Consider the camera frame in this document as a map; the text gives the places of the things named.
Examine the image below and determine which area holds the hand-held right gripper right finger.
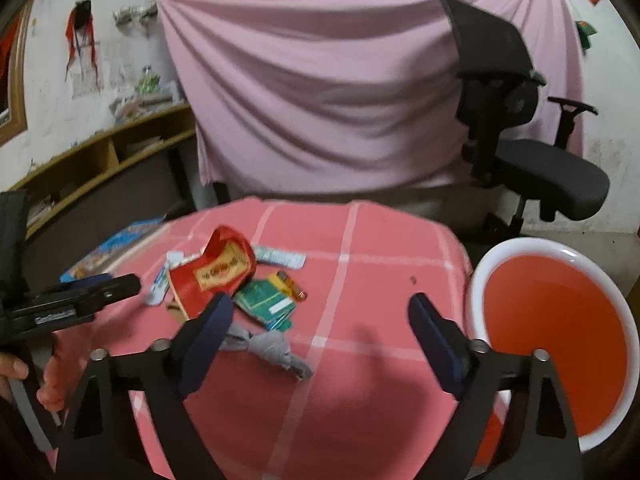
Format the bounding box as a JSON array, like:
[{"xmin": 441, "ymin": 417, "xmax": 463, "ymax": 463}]
[{"xmin": 407, "ymin": 292, "xmax": 586, "ymax": 480}]

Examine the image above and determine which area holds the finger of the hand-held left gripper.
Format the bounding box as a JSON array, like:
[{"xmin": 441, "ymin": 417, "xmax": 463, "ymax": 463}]
[{"xmin": 75, "ymin": 273, "xmax": 142, "ymax": 311}]

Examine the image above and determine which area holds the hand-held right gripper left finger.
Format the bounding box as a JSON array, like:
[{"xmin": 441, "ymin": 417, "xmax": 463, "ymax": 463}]
[{"xmin": 55, "ymin": 291, "xmax": 236, "ymax": 480}]

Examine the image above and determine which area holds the white toothpaste tube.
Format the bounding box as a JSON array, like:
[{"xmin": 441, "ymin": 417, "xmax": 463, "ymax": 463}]
[{"xmin": 144, "ymin": 251, "xmax": 201, "ymax": 307}]

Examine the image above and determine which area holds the grey cloth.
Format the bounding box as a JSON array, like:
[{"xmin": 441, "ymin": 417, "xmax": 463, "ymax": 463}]
[{"xmin": 220, "ymin": 322, "xmax": 315, "ymax": 381}]

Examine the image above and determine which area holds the green packet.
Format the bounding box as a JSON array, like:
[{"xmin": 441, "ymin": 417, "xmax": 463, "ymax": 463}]
[{"xmin": 232, "ymin": 277, "xmax": 296, "ymax": 333}]

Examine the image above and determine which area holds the red paper packet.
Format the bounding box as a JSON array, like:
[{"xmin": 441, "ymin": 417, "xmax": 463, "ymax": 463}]
[{"xmin": 167, "ymin": 226, "xmax": 258, "ymax": 321}]

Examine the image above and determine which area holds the orange lighter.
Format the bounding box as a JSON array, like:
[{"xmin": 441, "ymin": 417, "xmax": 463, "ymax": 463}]
[{"xmin": 276, "ymin": 271, "xmax": 307, "ymax": 302}]

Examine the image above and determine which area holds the red basin with white rim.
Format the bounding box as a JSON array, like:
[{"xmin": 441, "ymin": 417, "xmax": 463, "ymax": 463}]
[{"xmin": 465, "ymin": 237, "xmax": 640, "ymax": 453}]

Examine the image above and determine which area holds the white paper label strip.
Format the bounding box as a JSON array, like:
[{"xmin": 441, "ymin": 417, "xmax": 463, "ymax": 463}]
[{"xmin": 252, "ymin": 245, "xmax": 307, "ymax": 268}]

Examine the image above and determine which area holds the person's left hand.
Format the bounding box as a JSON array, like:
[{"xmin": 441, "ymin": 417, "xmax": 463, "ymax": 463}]
[{"xmin": 0, "ymin": 337, "xmax": 68, "ymax": 413}]

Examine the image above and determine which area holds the blue cartoon book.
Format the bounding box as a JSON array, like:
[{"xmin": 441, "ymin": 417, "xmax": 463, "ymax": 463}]
[{"xmin": 60, "ymin": 217, "xmax": 166, "ymax": 283}]

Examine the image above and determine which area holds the stack of papers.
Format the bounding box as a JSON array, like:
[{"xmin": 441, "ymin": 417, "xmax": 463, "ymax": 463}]
[
  {"xmin": 125, "ymin": 135, "xmax": 166, "ymax": 157},
  {"xmin": 27, "ymin": 195, "xmax": 56, "ymax": 226}
]

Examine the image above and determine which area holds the dark cabinet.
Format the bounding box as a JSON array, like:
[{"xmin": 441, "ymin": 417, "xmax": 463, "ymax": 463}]
[{"xmin": 22, "ymin": 135, "xmax": 201, "ymax": 281}]

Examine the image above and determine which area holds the pink checked tablecloth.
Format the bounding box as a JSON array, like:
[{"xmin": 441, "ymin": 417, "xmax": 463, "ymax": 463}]
[{"xmin": 45, "ymin": 197, "xmax": 511, "ymax": 480}]

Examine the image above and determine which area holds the pile of packets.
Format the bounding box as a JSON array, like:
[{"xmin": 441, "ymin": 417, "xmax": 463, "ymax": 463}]
[{"xmin": 107, "ymin": 72, "xmax": 188, "ymax": 123}]

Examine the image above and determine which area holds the black office chair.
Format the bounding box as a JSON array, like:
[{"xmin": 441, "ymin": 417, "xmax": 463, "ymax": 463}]
[{"xmin": 435, "ymin": 0, "xmax": 611, "ymax": 241}]

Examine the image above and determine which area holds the red hanging ornament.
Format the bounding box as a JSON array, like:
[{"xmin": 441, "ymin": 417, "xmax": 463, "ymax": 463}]
[{"xmin": 64, "ymin": 0, "xmax": 101, "ymax": 83}]

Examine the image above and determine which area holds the pink draped cloth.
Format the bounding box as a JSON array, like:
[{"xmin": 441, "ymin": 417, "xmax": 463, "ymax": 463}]
[{"xmin": 156, "ymin": 0, "xmax": 588, "ymax": 206}]

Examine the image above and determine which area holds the wooden wall shelf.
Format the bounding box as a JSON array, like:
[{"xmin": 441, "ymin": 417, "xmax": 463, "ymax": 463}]
[{"xmin": 10, "ymin": 102, "xmax": 198, "ymax": 241}]

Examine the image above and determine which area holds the wooden picture frame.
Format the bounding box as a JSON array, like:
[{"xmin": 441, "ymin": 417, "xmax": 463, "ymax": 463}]
[{"xmin": 0, "ymin": 5, "xmax": 31, "ymax": 148}]

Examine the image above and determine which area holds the grey wall-mounted rack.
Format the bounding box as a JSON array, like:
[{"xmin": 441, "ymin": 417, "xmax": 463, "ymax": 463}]
[{"xmin": 112, "ymin": 2, "xmax": 158, "ymax": 28}]

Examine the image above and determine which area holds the green wall decoration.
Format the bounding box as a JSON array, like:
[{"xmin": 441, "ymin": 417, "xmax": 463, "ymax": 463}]
[{"xmin": 575, "ymin": 20, "xmax": 598, "ymax": 51}]

